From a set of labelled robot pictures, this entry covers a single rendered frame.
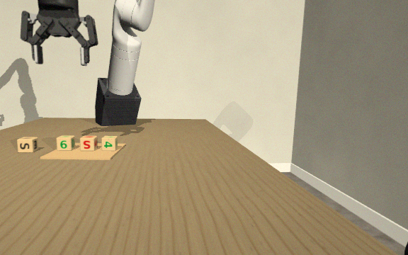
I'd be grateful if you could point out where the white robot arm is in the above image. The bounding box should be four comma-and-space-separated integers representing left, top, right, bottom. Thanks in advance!
106, 0, 155, 96

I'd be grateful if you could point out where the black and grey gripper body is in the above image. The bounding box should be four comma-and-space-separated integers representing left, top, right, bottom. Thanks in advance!
37, 0, 81, 38

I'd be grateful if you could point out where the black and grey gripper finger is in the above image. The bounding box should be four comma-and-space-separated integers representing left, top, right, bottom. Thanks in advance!
21, 11, 54, 64
59, 15, 98, 66

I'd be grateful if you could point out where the wooden letter block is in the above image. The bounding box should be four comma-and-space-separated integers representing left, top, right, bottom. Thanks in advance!
80, 136, 98, 151
57, 135, 75, 151
101, 136, 118, 151
17, 137, 38, 153

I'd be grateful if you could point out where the tan square mat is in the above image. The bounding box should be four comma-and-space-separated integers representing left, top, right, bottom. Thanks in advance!
40, 143, 126, 160

